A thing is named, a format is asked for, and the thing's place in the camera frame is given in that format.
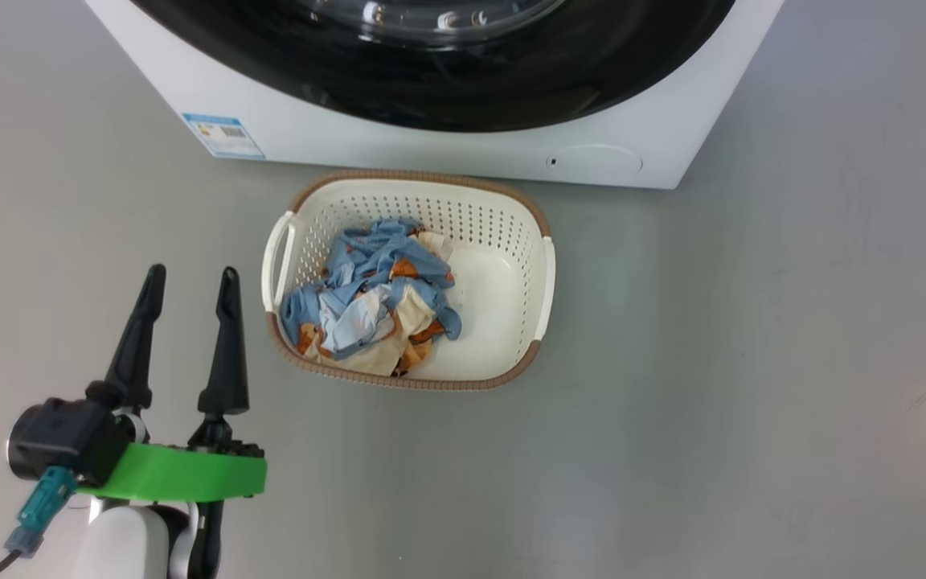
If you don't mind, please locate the round white filter cover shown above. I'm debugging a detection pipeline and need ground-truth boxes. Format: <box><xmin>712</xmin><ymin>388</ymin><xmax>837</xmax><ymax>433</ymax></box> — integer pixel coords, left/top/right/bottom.
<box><xmin>547</xmin><ymin>144</ymin><xmax>643</xmax><ymax>180</ymax></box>

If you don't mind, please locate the cream laundry basket brown rim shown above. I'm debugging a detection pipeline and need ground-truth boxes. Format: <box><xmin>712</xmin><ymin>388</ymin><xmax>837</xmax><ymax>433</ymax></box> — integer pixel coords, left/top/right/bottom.
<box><xmin>261</xmin><ymin>169</ymin><xmax>557</xmax><ymax>392</ymax></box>

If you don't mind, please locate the blue white energy label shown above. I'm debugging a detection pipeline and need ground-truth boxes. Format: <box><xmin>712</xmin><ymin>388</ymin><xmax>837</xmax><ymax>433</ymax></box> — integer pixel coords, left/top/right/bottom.
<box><xmin>182</xmin><ymin>113</ymin><xmax>266</xmax><ymax>160</ymax></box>

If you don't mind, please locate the white front-load washing machine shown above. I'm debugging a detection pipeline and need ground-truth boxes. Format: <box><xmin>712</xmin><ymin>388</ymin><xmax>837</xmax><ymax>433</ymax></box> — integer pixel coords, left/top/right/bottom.
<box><xmin>85</xmin><ymin>0</ymin><xmax>785</xmax><ymax>191</ymax></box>

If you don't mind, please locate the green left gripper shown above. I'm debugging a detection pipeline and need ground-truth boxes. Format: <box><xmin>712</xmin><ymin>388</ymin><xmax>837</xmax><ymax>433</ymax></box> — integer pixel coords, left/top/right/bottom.
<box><xmin>76</xmin><ymin>264</ymin><xmax>268</xmax><ymax>504</ymax></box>

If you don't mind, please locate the black round glass washer door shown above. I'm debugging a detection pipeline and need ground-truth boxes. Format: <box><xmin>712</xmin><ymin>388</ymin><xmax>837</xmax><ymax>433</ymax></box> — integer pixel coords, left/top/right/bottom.
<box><xmin>129</xmin><ymin>0</ymin><xmax>737</xmax><ymax>134</ymax></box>

